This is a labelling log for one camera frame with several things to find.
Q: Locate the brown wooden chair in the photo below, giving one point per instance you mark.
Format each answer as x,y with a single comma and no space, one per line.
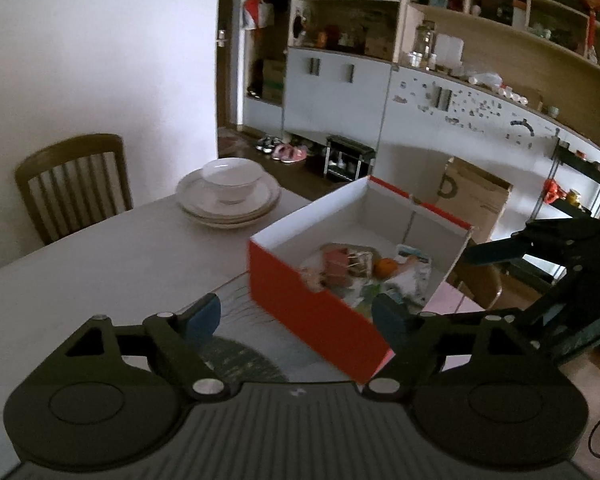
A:
70,180

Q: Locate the pink sheet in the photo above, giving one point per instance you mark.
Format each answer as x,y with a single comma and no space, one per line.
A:
450,300

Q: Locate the glass jar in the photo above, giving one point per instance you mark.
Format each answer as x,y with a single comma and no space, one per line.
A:
425,42

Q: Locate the dark shoes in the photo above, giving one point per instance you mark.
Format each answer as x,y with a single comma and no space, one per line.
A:
267,144

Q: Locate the white canister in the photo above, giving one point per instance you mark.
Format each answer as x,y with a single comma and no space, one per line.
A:
449,52

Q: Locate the brown cardboard carton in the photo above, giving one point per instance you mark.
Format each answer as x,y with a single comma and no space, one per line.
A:
475,200

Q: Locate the clear plastic wrapper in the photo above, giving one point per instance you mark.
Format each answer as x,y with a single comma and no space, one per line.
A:
411,270

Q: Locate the red cardboard box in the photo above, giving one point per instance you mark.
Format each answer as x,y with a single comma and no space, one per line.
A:
305,310

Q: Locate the red knot ornament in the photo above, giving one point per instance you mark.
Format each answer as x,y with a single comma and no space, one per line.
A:
592,0

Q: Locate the red plastic bag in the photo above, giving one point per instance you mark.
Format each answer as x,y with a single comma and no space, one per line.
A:
255,12

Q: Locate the small black shoe rack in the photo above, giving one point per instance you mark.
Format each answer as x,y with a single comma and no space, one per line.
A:
350,157

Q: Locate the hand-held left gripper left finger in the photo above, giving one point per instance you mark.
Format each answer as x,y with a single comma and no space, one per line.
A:
202,317

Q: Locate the pink binder clip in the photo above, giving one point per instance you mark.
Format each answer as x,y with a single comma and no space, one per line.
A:
342,262

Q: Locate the white wall cabinet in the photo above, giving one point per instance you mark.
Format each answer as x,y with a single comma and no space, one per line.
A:
420,115

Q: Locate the white desktop table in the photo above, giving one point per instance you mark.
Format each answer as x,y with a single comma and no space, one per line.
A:
105,270

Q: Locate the pink shoes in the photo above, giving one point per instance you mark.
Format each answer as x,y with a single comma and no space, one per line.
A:
290,152

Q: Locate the white plate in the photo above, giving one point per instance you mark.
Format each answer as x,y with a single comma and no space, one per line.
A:
195,195
220,222

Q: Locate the white bowl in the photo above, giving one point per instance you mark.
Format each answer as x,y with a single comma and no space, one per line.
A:
230,180

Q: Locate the small orange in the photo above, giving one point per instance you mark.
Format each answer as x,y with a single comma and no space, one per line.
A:
385,267

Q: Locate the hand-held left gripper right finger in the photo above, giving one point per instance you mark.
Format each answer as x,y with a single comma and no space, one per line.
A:
387,317

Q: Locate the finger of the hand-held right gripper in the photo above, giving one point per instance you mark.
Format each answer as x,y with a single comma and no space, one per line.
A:
495,252

